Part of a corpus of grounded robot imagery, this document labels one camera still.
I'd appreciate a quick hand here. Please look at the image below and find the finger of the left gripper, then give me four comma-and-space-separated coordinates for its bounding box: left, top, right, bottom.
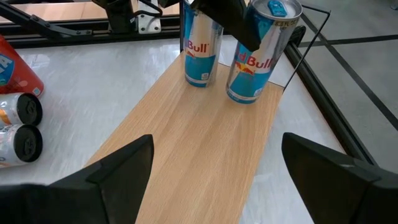
190, 0, 262, 53

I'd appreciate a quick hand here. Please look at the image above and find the blue Red Bull can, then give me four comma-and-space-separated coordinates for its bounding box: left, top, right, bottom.
225, 0, 303, 105
182, 0, 224, 89

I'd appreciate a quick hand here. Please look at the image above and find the red Fanta soda can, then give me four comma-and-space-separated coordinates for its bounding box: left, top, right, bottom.
0, 33, 45, 98

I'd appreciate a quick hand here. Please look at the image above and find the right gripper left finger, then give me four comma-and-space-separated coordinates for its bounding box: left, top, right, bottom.
0, 134, 155, 224

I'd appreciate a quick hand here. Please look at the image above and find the white orange Celsius can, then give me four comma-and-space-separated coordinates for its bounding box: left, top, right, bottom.
0, 92, 44, 128
0, 123, 44, 169

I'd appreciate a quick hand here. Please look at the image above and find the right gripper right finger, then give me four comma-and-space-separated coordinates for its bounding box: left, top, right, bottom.
281, 132, 398, 224

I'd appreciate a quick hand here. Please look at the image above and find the white glossy table mat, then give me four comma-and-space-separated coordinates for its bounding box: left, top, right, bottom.
0, 34, 346, 224

